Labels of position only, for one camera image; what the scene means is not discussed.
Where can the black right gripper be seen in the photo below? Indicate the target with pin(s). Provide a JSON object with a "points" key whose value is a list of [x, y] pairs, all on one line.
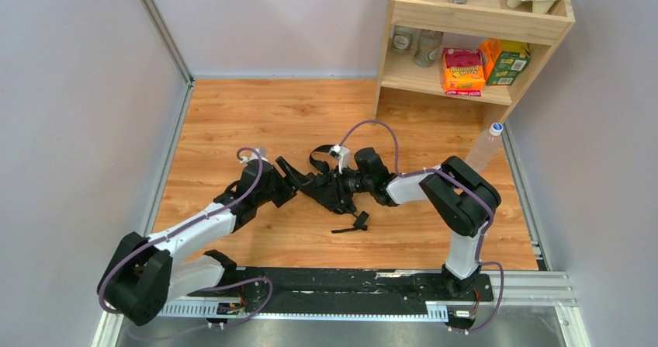
{"points": [[336, 189]]}

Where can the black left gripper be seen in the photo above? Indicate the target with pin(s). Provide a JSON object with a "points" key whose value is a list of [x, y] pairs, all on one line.
{"points": [[280, 186]]}

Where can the black folding umbrella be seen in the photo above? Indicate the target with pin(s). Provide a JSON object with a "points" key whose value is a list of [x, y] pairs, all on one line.
{"points": [[323, 189]]}

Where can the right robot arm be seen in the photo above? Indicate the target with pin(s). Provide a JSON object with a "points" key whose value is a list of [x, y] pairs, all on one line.
{"points": [[463, 199]]}

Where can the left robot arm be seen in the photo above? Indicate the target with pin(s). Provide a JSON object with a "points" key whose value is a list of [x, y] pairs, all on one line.
{"points": [[195, 231]]}

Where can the clear plastic water bottle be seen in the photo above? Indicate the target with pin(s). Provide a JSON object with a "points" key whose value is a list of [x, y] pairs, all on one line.
{"points": [[485, 147]]}

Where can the glass jar left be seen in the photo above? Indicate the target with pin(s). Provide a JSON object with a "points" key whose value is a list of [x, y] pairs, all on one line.
{"points": [[402, 39]]}

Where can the glass jar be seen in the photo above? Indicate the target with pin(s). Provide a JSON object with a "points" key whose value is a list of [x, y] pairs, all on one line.
{"points": [[402, 39], [428, 45]]}

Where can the orange pink sponge box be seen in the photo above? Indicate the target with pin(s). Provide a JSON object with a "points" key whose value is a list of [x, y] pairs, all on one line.
{"points": [[463, 72]]}

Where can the glass jar right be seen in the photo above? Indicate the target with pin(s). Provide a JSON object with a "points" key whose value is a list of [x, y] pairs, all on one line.
{"points": [[428, 45]]}

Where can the green orange carton box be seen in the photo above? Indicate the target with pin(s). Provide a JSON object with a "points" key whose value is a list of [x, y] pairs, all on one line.
{"points": [[503, 60]]}

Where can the wooden shelf unit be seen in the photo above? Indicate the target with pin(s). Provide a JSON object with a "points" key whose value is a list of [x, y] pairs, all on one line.
{"points": [[477, 18]]}

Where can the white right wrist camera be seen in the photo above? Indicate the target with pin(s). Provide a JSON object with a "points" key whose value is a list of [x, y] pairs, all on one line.
{"points": [[342, 154]]}

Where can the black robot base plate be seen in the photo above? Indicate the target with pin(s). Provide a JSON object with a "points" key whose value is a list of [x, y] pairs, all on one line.
{"points": [[343, 291]]}

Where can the aluminium frame rail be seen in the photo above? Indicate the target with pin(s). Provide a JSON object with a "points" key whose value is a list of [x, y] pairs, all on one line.
{"points": [[461, 305]]}

